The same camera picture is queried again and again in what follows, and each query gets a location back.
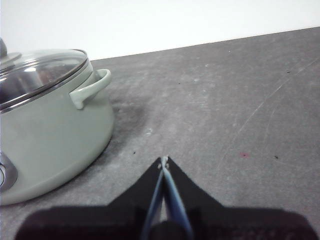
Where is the glass lid with green knob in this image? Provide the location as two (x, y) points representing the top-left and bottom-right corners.
(0, 37), (90, 114)

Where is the pale green electric cooking pot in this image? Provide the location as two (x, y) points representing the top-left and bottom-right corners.
(0, 59), (115, 207)

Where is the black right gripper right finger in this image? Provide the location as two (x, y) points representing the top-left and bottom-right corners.
(164, 156), (316, 240)

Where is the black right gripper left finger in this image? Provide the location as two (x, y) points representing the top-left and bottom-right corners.
(21, 156), (165, 240)

